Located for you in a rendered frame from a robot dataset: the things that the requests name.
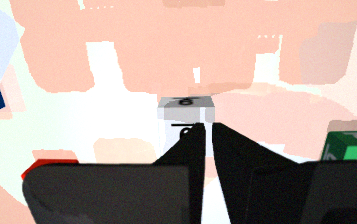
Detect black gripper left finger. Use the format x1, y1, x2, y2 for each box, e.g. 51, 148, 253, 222
22, 122, 206, 224

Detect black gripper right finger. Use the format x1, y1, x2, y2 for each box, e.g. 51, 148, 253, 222
212, 122, 357, 224

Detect green block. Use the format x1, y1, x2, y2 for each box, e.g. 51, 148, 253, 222
320, 131, 357, 160

